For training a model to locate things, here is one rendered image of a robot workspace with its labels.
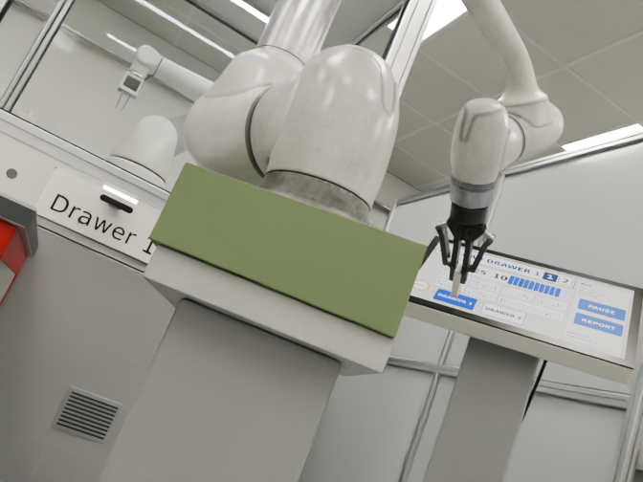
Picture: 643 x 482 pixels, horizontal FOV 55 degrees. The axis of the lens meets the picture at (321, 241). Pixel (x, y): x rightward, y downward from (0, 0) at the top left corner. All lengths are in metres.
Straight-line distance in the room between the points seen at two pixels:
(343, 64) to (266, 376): 0.42
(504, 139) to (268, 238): 0.67
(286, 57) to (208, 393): 0.55
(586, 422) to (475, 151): 1.23
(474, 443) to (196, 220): 0.96
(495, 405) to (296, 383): 0.83
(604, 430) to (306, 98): 1.60
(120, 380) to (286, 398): 0.80
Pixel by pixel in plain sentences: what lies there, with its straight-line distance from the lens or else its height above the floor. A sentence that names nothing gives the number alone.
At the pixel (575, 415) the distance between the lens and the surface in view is 2.25.
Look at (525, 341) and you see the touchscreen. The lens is 1.39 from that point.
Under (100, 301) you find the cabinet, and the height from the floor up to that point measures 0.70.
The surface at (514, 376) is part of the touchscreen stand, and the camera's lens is 1.48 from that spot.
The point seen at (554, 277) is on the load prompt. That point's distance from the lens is 1.59.
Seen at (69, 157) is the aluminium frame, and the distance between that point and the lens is 1.47.
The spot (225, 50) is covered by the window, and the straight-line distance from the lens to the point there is 1.63.
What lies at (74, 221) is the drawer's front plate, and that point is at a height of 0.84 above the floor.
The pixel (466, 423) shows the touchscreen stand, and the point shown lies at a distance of 1.47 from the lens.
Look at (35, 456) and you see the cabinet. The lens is 1.47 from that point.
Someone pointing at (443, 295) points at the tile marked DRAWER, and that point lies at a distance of 1.45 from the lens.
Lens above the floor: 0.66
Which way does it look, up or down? 15 degrees up
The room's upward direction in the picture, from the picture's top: 22 degrees clockwise
